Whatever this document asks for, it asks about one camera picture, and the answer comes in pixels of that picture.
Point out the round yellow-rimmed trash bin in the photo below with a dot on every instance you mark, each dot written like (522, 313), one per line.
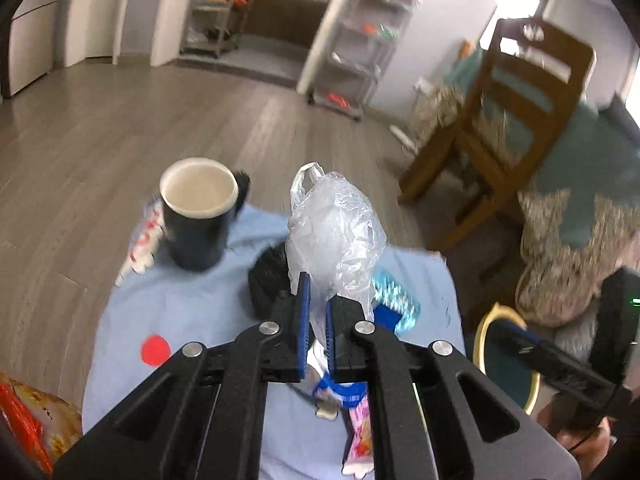
(500, 360)

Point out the blue wrapper packet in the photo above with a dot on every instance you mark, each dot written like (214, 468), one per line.
(397, 295)

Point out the metal shelf rack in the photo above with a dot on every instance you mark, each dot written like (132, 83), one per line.
(215, 10)

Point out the person's right hand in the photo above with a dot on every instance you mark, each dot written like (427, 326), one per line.
(575, 435)

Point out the clear plastic bag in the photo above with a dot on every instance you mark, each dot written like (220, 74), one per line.
(335, 230)

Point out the white drawer cabinet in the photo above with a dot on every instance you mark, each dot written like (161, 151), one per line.
(35, 35)

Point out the black mug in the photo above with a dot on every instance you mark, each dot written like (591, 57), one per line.
(195, 240)

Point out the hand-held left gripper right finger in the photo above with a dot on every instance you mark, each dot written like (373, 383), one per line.
(330, 335)

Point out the pink snack wrapper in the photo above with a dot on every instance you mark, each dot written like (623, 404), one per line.
(360, 435)

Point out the black plastic bag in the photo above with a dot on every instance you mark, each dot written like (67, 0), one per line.
(267, 280)

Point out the white door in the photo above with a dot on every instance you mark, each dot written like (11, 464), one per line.
(85, 20)

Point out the white power strip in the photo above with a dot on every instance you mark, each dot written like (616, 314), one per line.
(404, 137)

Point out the grey trolley rack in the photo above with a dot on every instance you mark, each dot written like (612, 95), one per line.
(350, 60)

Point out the brown kitchen cabinet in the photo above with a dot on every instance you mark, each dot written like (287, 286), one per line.
(285, 15)

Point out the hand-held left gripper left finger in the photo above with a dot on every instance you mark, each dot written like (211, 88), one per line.
(302, 325)

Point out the wooden chair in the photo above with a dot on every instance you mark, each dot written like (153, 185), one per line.
(525, 110)

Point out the red plastic bag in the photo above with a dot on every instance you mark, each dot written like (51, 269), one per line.
(20, 410)

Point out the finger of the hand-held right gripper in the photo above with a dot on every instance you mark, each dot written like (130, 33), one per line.
(550, 360)

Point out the blue cartoon printed cloth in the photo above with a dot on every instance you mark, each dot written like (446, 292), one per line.
(200, 310)

